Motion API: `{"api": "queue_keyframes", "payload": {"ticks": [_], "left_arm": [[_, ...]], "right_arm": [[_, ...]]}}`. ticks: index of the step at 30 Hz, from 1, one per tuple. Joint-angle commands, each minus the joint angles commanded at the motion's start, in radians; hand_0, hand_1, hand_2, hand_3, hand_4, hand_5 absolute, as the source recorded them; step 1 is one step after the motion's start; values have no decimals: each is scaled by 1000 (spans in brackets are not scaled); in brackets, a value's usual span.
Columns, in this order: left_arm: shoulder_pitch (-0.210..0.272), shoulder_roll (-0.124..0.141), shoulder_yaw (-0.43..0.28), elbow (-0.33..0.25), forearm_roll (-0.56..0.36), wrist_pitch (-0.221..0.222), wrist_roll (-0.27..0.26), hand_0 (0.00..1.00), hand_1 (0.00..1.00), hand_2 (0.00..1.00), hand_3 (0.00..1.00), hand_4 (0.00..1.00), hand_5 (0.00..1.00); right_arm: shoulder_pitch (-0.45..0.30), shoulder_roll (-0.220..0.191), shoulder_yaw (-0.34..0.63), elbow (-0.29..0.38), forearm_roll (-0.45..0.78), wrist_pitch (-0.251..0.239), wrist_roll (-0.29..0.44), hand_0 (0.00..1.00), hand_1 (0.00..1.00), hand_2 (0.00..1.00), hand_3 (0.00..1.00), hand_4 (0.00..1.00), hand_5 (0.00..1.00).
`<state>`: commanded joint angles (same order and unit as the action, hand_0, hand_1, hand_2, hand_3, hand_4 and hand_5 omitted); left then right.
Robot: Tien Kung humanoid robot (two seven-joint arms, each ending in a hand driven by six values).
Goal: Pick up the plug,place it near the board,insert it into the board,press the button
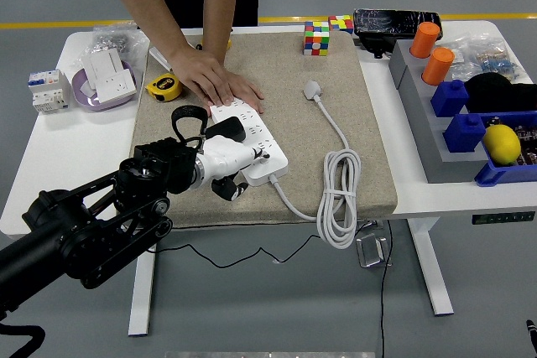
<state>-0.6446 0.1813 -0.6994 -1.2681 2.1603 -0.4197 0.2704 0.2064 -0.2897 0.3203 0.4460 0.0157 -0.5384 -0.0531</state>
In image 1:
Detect person's left hand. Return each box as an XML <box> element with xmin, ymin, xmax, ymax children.
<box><xmin>205</xmin><ymin>70</ymin><xmax>266</xmax><ymax>115</ymax></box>

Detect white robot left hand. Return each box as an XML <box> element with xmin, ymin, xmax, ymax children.
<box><xmin>195</xmin><ymin>134</ymin><xmax>272</xmax><ymax>203</ymax></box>

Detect person's right hand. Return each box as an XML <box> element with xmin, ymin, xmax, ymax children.
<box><xmin>169</xmin><ymin>45</ymin><xmax>234</xmax><ymax>106</ymax></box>

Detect black power adapter plug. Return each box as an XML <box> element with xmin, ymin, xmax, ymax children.
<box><xmin>204</xmin><ymin>117</ymin><xmax>247</xmax><ymax>143</ymax></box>

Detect white power strip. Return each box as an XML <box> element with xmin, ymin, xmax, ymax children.
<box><xmin>209</xmin><ymin>100</ymin><xmax>289</xmax><ymax>187</ymax></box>

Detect thin black adapter cord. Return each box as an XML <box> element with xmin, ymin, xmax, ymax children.
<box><xmin>146</xmin><ymin>219</ymin><xmax>377</xmax><ymax>270</ymax></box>

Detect yellow tape measure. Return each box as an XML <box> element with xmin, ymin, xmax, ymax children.
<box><xmin>144</xmin><ymin>73</ymin><xmax>184</xmax><ymax>103</ymax></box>

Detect small white box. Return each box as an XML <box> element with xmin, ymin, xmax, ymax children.
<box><xmin>149</xmin><ymin>45</ymin><xmax>173</xmax><ymax>72</ymax></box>

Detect grey-brown table mat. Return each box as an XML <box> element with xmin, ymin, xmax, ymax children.
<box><xmin>130</xmin><ymin>30</ymin><xmax>399</xmax><ymax>231</ymax></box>

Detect large colourful puzzle cube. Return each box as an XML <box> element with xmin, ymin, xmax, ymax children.
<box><xmin>303</xmin><ymin>20</ymin><xmax>331</xmax><ymax>57</ymax></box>

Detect clear bag of screws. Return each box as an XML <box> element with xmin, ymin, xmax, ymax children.
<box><xmin>90</xmin><ymin>22</ymin><xmax>151</xmax><ymax>66</ymax></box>

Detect white table leg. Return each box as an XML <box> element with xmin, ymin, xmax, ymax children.
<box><xmin>127</xmin><ymin>244</ymin><xmax>157</xmax><ymax>337</ymax></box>
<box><xmin>407</xmin><ymin>217</ymin><xmax>455</xmax><ymax>317</ymax></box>

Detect table height control panel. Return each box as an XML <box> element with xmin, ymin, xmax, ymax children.
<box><xmin>471</xmin><ymin>210</ymin><xmax>536</xmax><ymax>226</ymax></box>

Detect small colourful puzzle cube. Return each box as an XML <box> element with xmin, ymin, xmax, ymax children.
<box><xmin>327</xmin><ymin>14</ymin><xmax>355</xmax><ymax>35</ymax></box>

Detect purple bowl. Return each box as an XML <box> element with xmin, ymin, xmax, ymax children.
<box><xmin>70</xmin><ymin>60</ymin><xmax>138</xmax><ymax>112</ymax></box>

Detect black film-wrapped box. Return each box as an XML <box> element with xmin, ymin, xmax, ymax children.
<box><xmin>352</xmin><ymin>8</ymin><xmax>444</xmax><ymax>60</ymax></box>

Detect white circuit breaker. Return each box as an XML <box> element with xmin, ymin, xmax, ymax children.
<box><xmin>27</xmin><ymin>69</ymin><xmax>71</xmax><ymax>115</ymax></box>

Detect blue plastic bin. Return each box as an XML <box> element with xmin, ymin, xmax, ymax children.
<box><xmin>473</xmin><ymin>110</ymin><xmax>537</xmax><ymax>188</ymax></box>

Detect grey stepped peg base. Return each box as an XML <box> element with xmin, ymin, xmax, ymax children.
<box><xmin>388</xmin><ymin>39</ymin><xmax>500</xmax><ymax>185</ymax></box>

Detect orange cylinder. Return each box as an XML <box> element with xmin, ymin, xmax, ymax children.
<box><xmin>409</xmin><ymin>21</ymin><xmax>441</xmax><ymax>60</ymax></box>
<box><xmin>421</xmin><ymin>47</ymin><xmax>456</xmax><ymax>86</ymax></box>

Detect yellow lemon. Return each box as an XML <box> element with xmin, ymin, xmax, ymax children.
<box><xmin>482</xmin><ymin>123</ymin><xmax>522</xmax><ymax>166</ymax></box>

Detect blue peg block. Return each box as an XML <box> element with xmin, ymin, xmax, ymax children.
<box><xmin>442</xmin><ymin>112</ymin><xmax>487</xmax><ymax>154</ymax></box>
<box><xmin>430</xmin><ymin>79</ymin><xmax>470</xmax><ymax>118</ymax></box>

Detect clear bag of parts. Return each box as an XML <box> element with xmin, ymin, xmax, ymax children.
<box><xmin>440</xmin><ymin>34</ymin><xmax>528</xmax><ymax>85</ymax></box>

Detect white power strip cable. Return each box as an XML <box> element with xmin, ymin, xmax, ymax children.
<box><xmin>268</xmin><ymin>80</ymin><xmax>362</xmax><ymax>251</ymax></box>

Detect white wall socket panel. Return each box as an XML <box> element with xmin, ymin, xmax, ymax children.
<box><xmin>95</xmin><ymin>70</ymin><xmax>138</xmax><ymax>104</ymax></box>

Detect white switch panel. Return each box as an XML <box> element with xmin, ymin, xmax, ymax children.
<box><xmin>81</xmin><ymin>48</ymin><xmax>125</xmax><ymax>91</ymax></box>

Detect black floor cable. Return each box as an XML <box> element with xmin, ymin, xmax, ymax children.
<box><xmin>378</xmin><ymin>220</ymin><xmax>394</xmax><ymax>358</ymax></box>

